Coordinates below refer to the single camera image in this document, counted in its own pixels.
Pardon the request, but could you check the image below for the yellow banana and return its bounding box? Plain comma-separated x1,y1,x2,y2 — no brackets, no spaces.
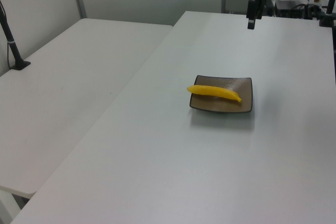
186,84,243,103

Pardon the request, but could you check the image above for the square brown ceramic plate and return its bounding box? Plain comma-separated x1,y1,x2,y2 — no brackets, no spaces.
189,74,254,114

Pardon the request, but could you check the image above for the black electronics box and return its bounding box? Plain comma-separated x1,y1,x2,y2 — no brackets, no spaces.
274,0,307,18

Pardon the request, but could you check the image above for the white table leg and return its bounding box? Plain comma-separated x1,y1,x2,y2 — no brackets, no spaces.
0,189,14,224

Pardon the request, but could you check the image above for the black cable bundle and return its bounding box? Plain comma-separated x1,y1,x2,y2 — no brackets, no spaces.
304,3,328,20

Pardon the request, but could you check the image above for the black clamp camera stand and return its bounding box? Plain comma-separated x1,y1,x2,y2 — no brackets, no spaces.
318,0,336,28

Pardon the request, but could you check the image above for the black camera pole with base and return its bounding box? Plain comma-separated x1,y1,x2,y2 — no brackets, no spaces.
0,0,32,71

